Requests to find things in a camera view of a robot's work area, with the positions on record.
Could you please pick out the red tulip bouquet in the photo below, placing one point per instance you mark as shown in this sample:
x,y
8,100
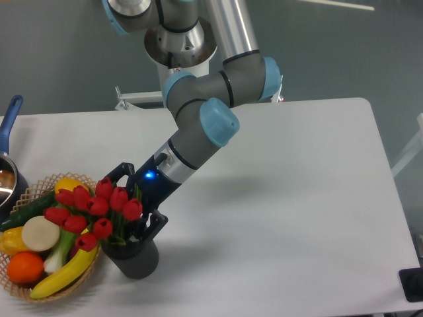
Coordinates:
x,y
100,216

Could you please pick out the orange fruit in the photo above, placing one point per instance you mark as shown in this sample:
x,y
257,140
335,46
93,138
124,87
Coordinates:
x,y
25,268

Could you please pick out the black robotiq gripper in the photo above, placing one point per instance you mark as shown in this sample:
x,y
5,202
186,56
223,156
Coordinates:
x,y
154,187

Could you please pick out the green cucumber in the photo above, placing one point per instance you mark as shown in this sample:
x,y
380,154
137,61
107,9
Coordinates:
x,y
24,213

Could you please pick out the black device at table edge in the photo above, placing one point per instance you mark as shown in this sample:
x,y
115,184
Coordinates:
x,y
411,281

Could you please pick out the dark grey ribbed vase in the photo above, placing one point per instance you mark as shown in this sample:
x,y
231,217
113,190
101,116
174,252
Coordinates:
x,y
135,260

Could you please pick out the yellow bell pepper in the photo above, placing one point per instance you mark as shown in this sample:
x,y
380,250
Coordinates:
x,y
12,242

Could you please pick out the blue handled saucepan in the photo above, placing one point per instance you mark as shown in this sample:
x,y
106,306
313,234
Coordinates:
x,y
13,183

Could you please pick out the yellow lemon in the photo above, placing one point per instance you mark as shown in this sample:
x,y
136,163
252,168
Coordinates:
x,y
68,184

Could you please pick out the woven wicker basket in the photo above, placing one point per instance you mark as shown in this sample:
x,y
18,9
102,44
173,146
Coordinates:
x,y
33,192

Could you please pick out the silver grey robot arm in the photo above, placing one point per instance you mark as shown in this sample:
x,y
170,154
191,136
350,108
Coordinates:
x,y
215,65

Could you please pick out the round beige radish slice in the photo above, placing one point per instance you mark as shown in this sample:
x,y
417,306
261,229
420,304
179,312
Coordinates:
x,y
40,234

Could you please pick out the red apple in basket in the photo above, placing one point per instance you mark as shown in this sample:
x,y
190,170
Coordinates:
x,y
73,252

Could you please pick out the white frame at right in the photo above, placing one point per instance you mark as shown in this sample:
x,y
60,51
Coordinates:
x,y
409,151

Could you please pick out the yellow banana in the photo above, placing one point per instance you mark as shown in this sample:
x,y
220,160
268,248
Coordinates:
x,y
64,277

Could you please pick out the green white leek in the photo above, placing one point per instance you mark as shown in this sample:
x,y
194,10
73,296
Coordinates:
x,y
58,256

